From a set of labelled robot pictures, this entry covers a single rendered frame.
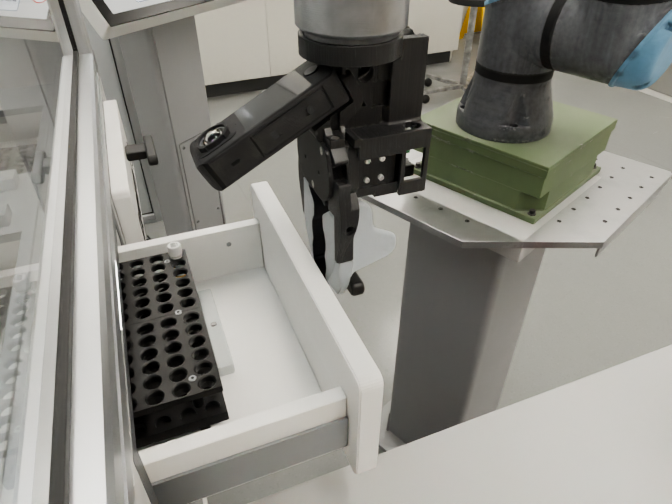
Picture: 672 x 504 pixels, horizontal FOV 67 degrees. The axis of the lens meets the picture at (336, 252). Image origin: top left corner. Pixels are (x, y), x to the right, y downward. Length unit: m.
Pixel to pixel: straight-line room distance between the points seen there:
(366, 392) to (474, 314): 0.65
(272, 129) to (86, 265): 0.15
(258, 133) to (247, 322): 0.23
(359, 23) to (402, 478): 0.37
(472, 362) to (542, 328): 0.78
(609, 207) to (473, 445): 0.52
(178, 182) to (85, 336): 1.17
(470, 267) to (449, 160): 0.19
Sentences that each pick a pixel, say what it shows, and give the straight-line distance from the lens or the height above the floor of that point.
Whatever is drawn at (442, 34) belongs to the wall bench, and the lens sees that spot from 4.16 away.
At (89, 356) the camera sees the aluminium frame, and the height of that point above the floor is 0.99.
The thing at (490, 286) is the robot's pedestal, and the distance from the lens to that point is 0.92.
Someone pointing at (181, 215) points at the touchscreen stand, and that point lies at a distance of 1.53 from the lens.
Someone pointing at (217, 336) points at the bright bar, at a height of 0.85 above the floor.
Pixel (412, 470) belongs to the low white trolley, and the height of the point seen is 0.76.
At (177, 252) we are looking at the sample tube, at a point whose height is 0.91.
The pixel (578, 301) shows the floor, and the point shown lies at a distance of 1.96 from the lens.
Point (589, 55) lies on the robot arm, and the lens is 0.76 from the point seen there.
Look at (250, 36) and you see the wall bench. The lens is 3.51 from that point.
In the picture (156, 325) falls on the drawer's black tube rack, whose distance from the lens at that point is 0.44.
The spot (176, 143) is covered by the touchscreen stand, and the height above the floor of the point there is 0.63.
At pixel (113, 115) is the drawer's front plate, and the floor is 0.93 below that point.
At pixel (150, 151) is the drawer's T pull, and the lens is 0.69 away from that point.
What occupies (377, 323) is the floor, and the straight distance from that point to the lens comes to 1.70.
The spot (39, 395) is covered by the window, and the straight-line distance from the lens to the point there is 0.25.
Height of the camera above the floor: 1.19
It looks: 37 degrees down
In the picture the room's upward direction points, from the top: straight up
